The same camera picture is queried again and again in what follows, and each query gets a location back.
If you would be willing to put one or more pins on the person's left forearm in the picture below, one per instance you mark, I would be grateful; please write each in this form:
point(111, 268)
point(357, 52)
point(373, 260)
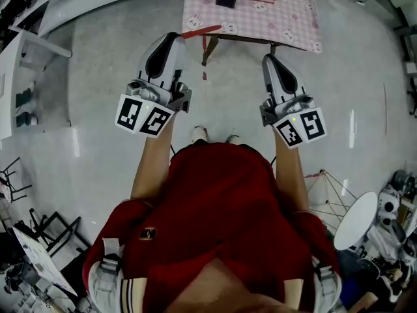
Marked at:
point(151, 168)

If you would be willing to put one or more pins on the white desk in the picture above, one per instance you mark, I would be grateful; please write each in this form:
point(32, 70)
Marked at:
point(13, 77)

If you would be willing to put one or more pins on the white printed board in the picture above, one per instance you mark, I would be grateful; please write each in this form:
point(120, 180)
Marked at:
point(42, 259)

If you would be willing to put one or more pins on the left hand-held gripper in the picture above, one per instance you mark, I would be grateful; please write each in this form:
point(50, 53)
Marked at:
point(143, 116)

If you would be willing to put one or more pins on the white curved platform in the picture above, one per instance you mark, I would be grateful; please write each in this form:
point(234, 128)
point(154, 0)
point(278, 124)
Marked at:
point(97, 2)

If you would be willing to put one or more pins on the person's left white shoe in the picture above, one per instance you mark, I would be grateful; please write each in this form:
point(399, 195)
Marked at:
point(199, 135)

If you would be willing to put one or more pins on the pink checked tablecloth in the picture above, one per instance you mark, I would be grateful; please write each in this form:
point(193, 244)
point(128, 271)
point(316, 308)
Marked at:
point(260, 21)

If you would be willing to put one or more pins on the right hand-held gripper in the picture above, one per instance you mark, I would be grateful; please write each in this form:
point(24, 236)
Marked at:
point(303, 126)

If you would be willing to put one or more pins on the person's right forearm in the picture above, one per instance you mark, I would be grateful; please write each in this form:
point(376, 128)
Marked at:
point(291, 178)

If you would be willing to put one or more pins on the person's right white shoe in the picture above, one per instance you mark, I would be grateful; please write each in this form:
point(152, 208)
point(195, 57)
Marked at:
point(233, 139)

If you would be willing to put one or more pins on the person's red shirt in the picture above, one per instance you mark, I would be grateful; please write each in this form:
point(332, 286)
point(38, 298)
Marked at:
point(211, 207)

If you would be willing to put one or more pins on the red floor tape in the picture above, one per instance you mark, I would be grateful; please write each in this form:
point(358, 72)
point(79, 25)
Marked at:
point(204, 75)

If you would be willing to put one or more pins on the red plastic stick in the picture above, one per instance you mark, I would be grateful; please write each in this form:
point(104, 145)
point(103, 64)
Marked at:
point(205, 30)

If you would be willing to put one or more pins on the black metal chair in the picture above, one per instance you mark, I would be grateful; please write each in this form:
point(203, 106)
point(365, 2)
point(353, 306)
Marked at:
point(57, 230)
point(14, 183)

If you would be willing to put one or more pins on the white toy robot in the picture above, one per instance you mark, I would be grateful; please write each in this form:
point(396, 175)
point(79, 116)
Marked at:
point(388, 204)

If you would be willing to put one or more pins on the person's white shoe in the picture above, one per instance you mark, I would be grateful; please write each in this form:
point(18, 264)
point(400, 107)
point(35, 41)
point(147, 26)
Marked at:
point(199, 135)
point(233, 139)

